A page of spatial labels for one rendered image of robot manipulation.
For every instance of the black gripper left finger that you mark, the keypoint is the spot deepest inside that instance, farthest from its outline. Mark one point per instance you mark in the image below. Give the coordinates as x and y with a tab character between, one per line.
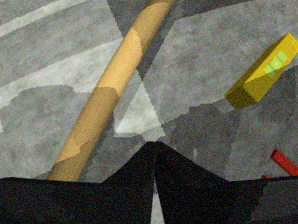
124	198

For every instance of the pliers with red handles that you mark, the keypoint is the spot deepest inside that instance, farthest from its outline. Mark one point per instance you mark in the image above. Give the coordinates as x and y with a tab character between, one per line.
285	164

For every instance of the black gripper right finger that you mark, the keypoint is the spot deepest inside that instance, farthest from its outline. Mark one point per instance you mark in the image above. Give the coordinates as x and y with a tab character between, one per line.
191	195

